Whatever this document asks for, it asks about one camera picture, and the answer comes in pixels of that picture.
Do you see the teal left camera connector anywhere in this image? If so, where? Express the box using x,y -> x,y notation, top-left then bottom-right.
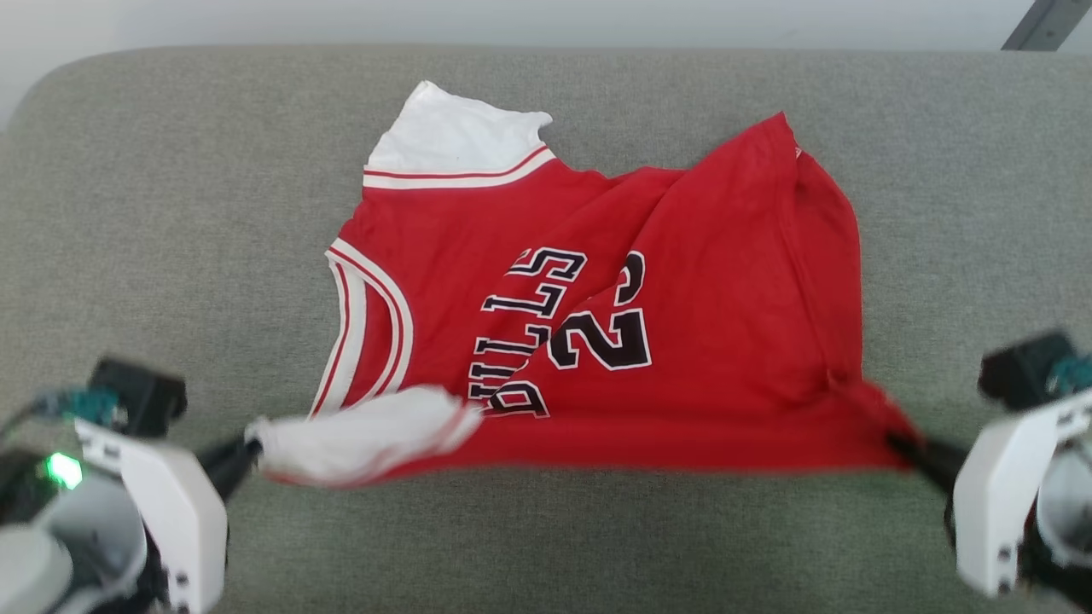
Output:
34,388 -> 129,429

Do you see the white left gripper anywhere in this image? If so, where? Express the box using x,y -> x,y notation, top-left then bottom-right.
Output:
75,418 -> 261,614

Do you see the teal right camera connector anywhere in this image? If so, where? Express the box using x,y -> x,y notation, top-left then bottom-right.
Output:
1049,354 -> 1092,397

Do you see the red and white basketball jersey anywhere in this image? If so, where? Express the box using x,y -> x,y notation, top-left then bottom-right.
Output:
246,81 -> 926,489

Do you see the grey fabric sofa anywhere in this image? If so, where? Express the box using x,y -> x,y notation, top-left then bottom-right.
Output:
0,44 -> 1092,614

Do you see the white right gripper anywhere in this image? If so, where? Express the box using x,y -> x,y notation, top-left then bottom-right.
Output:
887,391 -> 1092,598

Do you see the teal camera connector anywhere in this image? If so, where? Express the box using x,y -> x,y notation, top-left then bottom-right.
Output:
1049,354 -> 1092,397
34,388 -> 129,429

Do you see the grey metal pole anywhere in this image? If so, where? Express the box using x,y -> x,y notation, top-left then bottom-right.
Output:
1002,0 -> 1092,52

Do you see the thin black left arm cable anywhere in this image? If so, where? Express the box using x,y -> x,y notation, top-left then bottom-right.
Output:
0,391 -> 52,436

